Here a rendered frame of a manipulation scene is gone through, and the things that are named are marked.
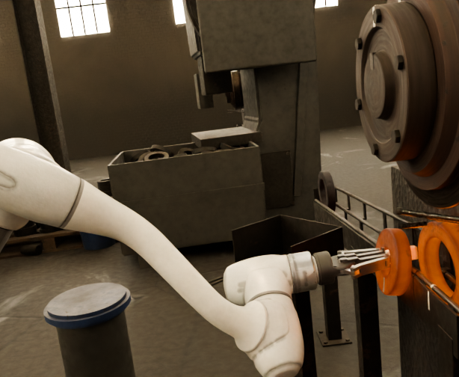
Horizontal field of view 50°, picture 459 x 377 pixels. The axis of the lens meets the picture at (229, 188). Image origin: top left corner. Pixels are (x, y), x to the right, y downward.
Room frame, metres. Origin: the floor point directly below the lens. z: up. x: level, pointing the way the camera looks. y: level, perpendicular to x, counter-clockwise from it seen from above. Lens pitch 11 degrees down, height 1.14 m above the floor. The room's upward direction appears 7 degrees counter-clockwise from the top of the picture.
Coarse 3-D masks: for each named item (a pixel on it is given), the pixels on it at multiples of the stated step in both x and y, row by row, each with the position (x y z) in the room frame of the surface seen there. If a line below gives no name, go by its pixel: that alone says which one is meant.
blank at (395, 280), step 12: (384, 240) 1.09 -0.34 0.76; (396, 240) 1.03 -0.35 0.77; (396, 252) 1.01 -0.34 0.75; (408, 252) 1.01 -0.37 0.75; (396, 264) 1.00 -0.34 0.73; (408, 264) 1.00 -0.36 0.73; (384, 276) 1.06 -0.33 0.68; (396, 276) 0.99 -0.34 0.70; (408, 276) 0.99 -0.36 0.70; (384, 288) 1.05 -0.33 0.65; (396, 288) 1.00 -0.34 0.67
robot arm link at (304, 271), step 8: (288, 256) 1.07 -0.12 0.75; (296, 256) 1.06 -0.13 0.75; (304, 256) 1.05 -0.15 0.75; (312, 256) 1.07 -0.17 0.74; (296, 264) 1.04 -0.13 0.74; (304, 264) 1.04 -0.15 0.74; (312, 264) 1.03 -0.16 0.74; (296, 272) 1.03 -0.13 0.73; (304, 272) 1.03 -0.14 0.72; (312, 272) 1.03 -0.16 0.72; (296, 280) 1.02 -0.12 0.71; (304, 280) 1.02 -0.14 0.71; (312, 280) 1.03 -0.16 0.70; (296, 288) 1.03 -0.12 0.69; (304, 288) 1.03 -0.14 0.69; (312, 288) 1.04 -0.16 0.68
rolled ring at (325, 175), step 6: (318, 174) 2.05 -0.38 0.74; (324, 174) 1.96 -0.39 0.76; (330, 174) 1.96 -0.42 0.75; (318, 180) 2.06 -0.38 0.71; (324, 180) 1.94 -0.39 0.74; (330, 180) 1.93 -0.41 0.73; (318, 186) 2.07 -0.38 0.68; (324, 186) 1.95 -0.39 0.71; (330, 186) 1.92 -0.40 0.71; (318, 192) 2.08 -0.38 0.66; (324, 192) 2.06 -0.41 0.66; (330, 192) 1.91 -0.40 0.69; (324, 198) 2.04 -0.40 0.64; (330, 198) 1.91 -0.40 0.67; (324, 204) 2.02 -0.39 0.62; (330, 204) 1.91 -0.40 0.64
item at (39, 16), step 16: (16, 0) 7.37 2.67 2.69; (32, 0) 7.37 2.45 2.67; (16, 16) 7.30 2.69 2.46; (32, 16) 7.37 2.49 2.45; (32, 32) 7.37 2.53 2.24; (32, 48) 7.37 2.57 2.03; (48, 48) 7.48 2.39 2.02; (32, 64) 7.37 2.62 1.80; (48, 64) 7.35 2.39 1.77; (32, 80) 7.37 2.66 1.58; (48, 80) 7.25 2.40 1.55; (32, 96) 7.32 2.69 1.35; (48, 96) 7.37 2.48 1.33; (48, 112) 7.37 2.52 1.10; (48, 128) 7.37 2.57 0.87; (48, 144) 7.37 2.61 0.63; (64, 144) 7.43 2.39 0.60; (64, 160) 7.29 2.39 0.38
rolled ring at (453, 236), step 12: (432, 228) 0.93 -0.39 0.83; (444, 228) 0.89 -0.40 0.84; (456, 228) 0.88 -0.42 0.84; (420, 240) 0.98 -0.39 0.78; (432, 240) 0.95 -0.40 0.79; (444, 240) 0.88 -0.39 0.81; (456, 240) 0.85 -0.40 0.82; (420, 252) 0.99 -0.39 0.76; (432, 252) 0.97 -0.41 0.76; (456, 252) 0.84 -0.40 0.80; (420, 264) 0.99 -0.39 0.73; (432, 264) 0.97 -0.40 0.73; (456, 264) 0.84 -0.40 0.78; (432, 276) 0.96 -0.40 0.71; (456, 276) 0.85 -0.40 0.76; (444, 288) 0.93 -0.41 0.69; (456, 288) 0.85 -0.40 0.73; (456, 300) 0.85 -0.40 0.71
